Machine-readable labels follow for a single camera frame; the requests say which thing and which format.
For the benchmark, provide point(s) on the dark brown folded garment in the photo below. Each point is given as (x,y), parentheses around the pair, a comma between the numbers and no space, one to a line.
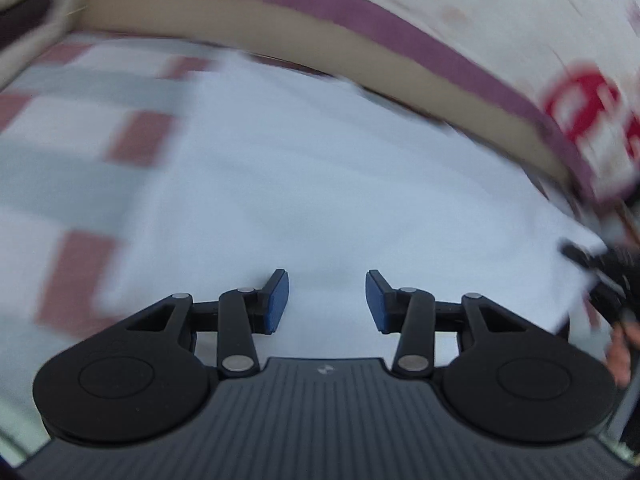
(20,19)

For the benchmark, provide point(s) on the bear print sofa cover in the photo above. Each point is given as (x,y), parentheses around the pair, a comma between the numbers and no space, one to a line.
(575,61)

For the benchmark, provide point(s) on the cream folded garment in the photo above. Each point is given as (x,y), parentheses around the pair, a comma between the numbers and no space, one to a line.
(62,17)

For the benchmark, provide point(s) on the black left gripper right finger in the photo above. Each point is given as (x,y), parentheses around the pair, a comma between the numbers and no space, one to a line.
(498,372)

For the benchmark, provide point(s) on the beige sofa frame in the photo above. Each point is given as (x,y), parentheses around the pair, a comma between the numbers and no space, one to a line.
(444,85)

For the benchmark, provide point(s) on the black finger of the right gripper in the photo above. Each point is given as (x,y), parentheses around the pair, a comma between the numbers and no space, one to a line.
(613,297)

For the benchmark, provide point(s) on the person's hand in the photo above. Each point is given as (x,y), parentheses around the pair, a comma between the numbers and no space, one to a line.
(622,354)

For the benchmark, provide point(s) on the white fleece garment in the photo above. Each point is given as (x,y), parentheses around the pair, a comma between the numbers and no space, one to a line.
(272,169)

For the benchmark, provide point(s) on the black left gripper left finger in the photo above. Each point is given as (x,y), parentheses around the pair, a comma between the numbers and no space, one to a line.
(151,373)

